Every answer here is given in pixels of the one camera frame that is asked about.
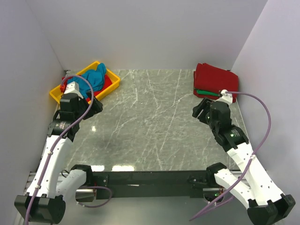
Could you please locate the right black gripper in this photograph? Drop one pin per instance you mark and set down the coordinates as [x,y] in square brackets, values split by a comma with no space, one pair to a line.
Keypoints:
[205,104]

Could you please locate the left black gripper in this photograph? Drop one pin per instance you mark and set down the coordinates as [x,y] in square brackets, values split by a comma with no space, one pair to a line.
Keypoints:
[96,108]

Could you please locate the blue t shirt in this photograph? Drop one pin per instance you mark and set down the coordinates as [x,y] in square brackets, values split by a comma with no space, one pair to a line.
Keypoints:
[96,78]

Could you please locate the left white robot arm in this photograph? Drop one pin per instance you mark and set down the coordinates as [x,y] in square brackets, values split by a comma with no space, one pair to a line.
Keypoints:
[45,199]

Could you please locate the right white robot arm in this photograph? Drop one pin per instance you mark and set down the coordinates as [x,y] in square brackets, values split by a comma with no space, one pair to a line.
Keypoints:
[265,203]

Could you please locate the folded green shirt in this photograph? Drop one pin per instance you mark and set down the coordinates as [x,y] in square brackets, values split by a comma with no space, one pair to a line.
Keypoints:
[207,93]

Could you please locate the red t shirt in tray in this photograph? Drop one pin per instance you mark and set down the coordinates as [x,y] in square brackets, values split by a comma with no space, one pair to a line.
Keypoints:
[88,93]

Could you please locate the folded dark red shirt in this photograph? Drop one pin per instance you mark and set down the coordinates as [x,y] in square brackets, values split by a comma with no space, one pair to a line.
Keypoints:
[207,77]

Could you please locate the yellow plastic tray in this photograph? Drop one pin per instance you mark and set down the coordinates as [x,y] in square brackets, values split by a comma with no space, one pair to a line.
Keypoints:
[112,81]

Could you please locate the black base beam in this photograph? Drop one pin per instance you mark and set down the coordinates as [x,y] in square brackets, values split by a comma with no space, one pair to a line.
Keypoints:
[151,184]

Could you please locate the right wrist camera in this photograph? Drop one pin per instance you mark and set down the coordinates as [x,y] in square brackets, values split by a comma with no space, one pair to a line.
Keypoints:
[225,97]

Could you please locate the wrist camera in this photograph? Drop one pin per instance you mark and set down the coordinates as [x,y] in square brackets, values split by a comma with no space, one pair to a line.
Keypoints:
[72,87]
[225,97]

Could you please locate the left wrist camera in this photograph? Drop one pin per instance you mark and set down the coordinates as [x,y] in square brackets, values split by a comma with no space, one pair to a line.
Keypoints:
[72,87]

